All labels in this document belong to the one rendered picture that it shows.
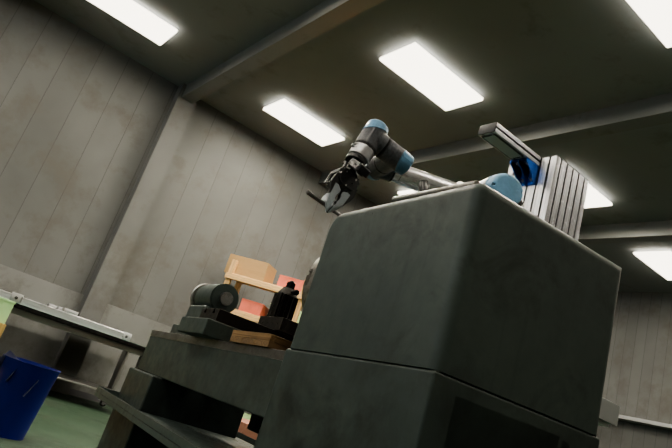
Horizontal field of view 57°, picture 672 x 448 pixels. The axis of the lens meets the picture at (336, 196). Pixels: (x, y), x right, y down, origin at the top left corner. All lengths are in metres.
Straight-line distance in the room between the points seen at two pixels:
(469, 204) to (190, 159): 9.02
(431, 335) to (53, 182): 8.53
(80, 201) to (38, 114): 1.33
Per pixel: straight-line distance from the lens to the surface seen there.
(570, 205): 2.82
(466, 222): 1.24
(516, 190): 2.13
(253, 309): 9.33
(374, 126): 1.96
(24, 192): 9.38
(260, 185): 10.65
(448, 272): 1.22
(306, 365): 1.54
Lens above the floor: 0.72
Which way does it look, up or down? 19 degrees up
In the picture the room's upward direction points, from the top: 18 degrees clockwise
